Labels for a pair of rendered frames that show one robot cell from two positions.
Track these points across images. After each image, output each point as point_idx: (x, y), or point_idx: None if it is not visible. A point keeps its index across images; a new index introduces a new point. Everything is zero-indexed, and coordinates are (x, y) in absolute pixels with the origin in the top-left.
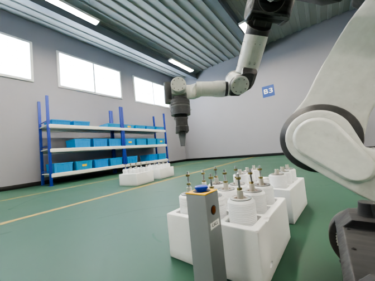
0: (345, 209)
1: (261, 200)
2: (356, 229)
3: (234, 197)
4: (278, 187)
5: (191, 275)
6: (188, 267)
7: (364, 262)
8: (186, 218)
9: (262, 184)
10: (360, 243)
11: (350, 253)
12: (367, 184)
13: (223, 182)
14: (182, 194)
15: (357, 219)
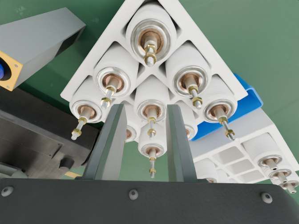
0: (84, 159)
1: None
2: (58, 146)
3: (90, 106)
4: (195, 163)
5: (105, 6)
6: (119, 3)
7: (11, 126)
8: (113, 18)
9: (149, 151)
10: (37, 137)
11: (21, 126)
12: None
13: (152, 117)
14: (148, 23)
15: (58, 153)
